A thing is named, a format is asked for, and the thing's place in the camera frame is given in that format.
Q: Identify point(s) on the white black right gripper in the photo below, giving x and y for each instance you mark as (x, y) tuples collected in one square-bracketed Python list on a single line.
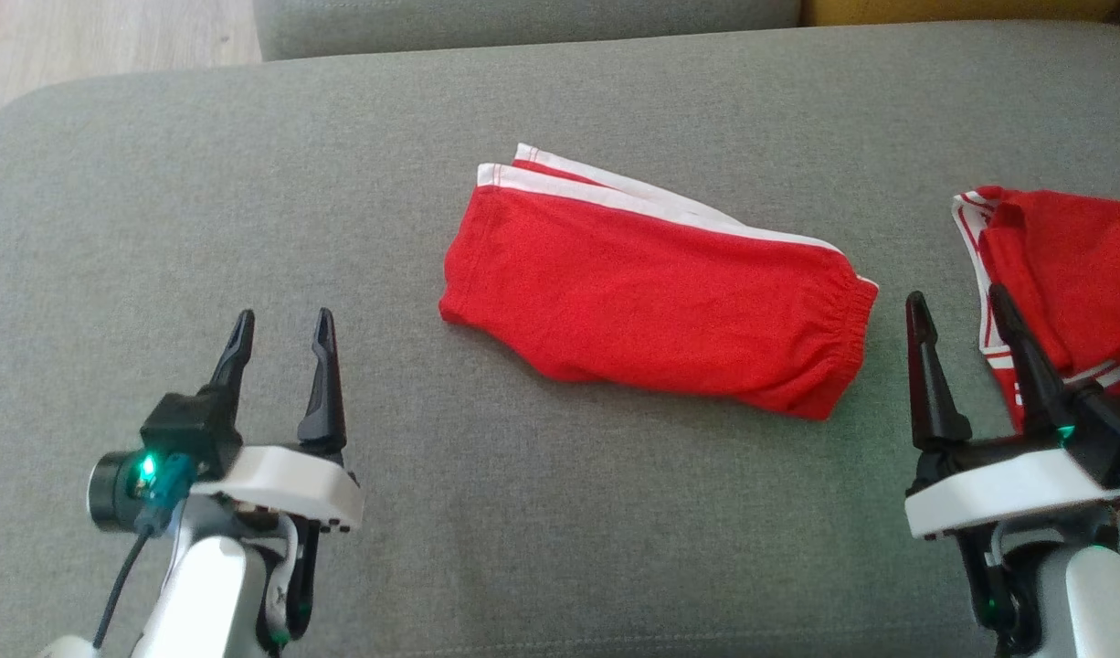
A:
[(1008, 489)]

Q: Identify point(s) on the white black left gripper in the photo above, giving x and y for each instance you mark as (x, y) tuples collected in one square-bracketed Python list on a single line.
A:
[(286, 484)]

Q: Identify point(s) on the red shirt with white cuffs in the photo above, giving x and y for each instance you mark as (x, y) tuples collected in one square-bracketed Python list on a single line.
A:
[(1072, 265)]

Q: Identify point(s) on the red shorts with white stripes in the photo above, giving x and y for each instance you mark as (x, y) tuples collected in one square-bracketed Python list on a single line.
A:
[(633, 292)]

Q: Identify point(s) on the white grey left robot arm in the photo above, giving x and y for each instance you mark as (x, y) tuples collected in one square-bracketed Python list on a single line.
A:
[(204, 594)]

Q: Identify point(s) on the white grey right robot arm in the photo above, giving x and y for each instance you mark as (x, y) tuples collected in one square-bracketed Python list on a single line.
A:
[(1099, 603)]

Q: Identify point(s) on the large grey fabric ottoman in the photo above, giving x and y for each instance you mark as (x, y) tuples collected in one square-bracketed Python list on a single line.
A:
[(615, 512)]

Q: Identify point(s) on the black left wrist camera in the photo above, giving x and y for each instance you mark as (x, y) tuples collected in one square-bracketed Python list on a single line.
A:
[(112, 493)]

